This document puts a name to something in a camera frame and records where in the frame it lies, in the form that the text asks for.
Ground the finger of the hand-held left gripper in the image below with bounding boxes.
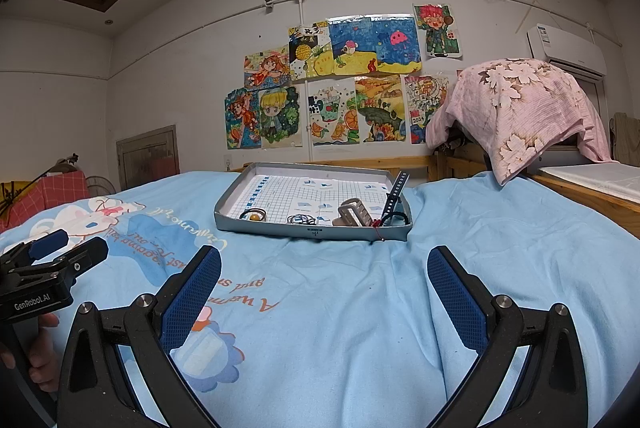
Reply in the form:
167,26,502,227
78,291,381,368
50,237,109,286
0,229,70,266

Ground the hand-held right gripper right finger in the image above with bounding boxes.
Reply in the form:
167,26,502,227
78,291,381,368
426,245,588,428

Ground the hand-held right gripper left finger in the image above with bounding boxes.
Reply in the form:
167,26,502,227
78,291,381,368
56,245,223,428

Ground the grey shallow tray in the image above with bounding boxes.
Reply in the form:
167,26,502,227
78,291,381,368
214,162,414,243

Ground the blue strap watch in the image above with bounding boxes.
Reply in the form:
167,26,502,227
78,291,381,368
377,170,412,229

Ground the person's left hand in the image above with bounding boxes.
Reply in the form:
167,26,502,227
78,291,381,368
26,312,62,393

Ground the red checked cloth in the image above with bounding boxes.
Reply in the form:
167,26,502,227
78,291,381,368
0,170,92,233

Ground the round fan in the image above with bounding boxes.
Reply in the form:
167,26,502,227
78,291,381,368
85,175,119,199

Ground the light blue printed bed sheet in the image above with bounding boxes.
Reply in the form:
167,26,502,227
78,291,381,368
0,170,640,428

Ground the beige hair claw clip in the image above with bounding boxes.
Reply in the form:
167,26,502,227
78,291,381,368
332,197,373,227

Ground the pink floral cloth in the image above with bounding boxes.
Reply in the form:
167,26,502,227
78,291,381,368
426,58,621,186

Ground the olive hanging cloth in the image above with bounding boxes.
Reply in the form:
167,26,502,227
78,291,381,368
610,113,640,165

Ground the white air conditioner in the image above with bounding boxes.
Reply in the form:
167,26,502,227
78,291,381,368
526,24,608,81

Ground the small wall door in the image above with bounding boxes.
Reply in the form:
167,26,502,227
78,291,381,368
116,124,180,191

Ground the wooden bed frame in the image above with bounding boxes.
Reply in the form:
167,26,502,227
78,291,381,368
242,155,488,183

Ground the group of children's wall drawings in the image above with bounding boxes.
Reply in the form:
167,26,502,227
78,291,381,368
224,2,465,152

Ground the white wall conduit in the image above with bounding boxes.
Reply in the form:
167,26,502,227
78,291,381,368
110,0,626,161

